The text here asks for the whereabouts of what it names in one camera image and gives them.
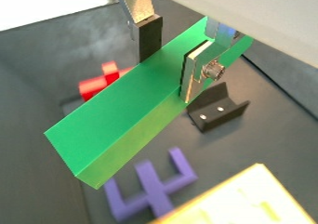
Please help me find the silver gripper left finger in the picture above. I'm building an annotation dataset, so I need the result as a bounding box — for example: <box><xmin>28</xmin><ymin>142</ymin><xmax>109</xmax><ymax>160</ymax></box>
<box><xmin>117</xmin><ymin>0</ymin><xmax>163</xmax><ymax>62</ymax></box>

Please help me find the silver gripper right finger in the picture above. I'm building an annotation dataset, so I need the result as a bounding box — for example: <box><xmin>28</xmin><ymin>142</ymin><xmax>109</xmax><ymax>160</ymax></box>
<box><xmin>179</xmin><ymin>17</ymin><xmax>244</xmax><ymax>104</ymax></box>

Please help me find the green rectangular bar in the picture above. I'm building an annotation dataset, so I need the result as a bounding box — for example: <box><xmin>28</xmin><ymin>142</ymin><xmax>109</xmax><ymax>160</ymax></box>
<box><xmin>44</xmin><ymin>16</ymin><xmax>255</xmax><ymax>191</ymax></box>

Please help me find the yellow slotted board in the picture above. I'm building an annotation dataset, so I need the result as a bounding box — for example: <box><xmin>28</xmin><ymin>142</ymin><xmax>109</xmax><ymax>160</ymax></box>
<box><xmin>149</xmin><ymin>164</ymin><xmax>318</xmax><ymax>224</ymax></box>

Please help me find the red cross-shaped block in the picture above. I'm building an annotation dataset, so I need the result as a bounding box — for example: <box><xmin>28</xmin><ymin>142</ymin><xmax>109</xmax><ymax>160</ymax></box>
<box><xmin>78</xmin><ymin>60</ymin><xmax>132</xmax><ymax>101</ymax></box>

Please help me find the purple cross-shaped block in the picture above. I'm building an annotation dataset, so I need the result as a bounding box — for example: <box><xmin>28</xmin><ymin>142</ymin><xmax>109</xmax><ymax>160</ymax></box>
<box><xmin>102</xmin><ymin>147</ymin><xmax>197</xmax><ymax>222</ymax></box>

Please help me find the black angle bracket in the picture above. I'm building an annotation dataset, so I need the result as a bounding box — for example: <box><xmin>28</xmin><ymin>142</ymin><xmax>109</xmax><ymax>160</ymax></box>
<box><xmin>185</xmin><ymin>82</ymin><xmax>249</xmax><ymax>133</ymax></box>

